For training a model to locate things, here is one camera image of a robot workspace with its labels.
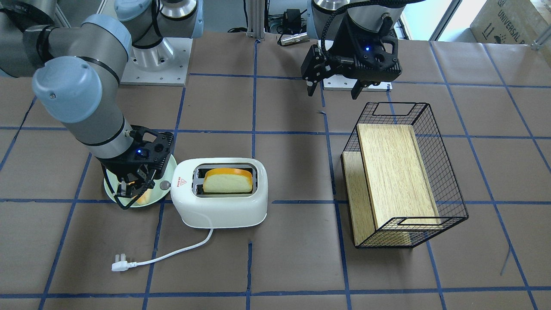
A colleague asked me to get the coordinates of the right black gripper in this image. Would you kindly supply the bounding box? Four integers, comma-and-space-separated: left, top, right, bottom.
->
99, 146, 157, 199

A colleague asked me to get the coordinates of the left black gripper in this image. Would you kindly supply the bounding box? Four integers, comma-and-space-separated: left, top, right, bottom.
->
300, 17, 371, 100

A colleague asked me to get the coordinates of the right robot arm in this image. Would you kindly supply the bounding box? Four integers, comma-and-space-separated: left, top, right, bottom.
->
1, 0, 155, 199

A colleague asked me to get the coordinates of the white two-slot toaster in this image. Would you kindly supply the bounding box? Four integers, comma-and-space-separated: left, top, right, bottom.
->
170, 158, 269, 228

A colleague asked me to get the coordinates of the bread slice in toaster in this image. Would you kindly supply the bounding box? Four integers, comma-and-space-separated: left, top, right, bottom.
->
203, 167, 253, 194

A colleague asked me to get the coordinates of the triangular bread on plate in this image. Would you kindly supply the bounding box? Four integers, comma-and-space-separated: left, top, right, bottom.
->
132, 189, 152, 207

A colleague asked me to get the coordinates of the light green plate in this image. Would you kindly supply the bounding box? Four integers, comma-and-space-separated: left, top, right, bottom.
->
103, 155, 177, 208

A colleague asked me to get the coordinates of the cardboard box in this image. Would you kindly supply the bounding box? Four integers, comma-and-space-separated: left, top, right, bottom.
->
470, 0, 551, 44

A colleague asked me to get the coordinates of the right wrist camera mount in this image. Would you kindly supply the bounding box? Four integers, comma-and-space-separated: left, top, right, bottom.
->
124, 125, 174, 181

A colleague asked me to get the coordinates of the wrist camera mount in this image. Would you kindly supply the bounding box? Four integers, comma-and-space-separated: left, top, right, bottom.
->
343, 16, 402, 84
124, 125, 174, 181

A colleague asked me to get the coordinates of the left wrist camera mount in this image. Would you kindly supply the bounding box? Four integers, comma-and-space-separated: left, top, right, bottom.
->
343, 16, 402, 84

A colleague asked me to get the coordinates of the white toaster power cord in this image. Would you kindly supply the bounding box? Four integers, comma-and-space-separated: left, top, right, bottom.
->
111, 227, 214, 272

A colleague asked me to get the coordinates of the aluminium frame post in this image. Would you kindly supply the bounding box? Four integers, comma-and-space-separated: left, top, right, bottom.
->
245, 0, 268, 41

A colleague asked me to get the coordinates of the black wire basket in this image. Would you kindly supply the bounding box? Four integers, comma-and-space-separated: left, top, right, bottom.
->
341, 102, 469, 248

